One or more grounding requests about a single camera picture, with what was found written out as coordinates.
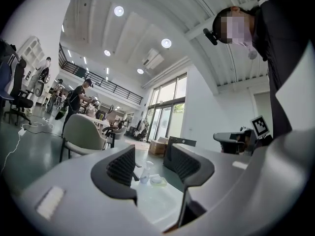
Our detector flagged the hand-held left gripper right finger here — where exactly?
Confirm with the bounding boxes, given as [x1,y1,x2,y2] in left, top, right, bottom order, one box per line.
[163,143,215,228]

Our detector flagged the glass doors with dark frames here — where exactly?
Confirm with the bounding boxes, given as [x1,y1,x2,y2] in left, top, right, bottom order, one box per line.
[146,72,188,143]

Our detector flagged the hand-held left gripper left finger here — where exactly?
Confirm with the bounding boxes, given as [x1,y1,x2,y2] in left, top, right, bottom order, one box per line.
[91,145,138,207]

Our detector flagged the green bag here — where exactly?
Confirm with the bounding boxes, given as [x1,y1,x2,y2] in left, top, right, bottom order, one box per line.
[54,104,69,121]

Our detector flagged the white ceiling air conditioner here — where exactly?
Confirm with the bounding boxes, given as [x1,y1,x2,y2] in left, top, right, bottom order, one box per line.
[141,48,165,70]

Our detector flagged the white table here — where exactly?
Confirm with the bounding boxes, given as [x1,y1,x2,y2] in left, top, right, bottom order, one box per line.
[80,114,111,134]

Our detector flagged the cardboard box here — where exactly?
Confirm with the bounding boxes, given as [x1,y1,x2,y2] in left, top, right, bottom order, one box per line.
[148,136,169,156]

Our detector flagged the white floor cable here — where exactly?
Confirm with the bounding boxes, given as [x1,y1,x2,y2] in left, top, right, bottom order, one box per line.
[0,120,55,174]

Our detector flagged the pale face mask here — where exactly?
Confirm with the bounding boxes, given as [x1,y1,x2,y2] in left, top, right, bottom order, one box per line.
[225,15,258,60]

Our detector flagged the black balcony railing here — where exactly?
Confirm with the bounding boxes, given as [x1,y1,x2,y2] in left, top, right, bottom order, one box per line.
[58,42,144,106]

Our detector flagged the black head-worn camera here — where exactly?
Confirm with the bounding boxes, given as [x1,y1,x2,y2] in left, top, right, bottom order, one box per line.
[202,28,219,46]

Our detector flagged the person's black-clothed body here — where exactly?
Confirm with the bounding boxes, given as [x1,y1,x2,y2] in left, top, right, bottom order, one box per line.
[251,0,315,140]

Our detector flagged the small translucent dish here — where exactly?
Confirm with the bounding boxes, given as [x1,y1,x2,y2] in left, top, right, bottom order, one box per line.
[150,175,168,187]

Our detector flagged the white wall cabinet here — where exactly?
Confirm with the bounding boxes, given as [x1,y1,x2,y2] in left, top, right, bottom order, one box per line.
[16,35,45,67]

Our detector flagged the person's head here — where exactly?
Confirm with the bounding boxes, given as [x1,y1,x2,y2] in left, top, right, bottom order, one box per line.
[212,5,259,49]

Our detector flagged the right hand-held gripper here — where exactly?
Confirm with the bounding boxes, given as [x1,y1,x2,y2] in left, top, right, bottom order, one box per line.
[213,116,274,156]

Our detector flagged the white spray bottle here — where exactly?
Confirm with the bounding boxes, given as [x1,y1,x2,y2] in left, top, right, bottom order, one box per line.
[139,160,154,184]

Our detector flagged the grey armchair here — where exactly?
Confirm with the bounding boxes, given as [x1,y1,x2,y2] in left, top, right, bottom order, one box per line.
[105,125,128,148]

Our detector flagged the black flat panel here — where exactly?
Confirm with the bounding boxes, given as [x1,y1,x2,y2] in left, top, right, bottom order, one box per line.
[167,136,197,148]

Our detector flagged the beige armchair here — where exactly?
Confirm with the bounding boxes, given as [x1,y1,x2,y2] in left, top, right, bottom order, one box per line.
[59,114,108,163]

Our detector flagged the black office chair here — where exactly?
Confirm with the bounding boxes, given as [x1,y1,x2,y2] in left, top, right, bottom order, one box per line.
[3,57,34,127]

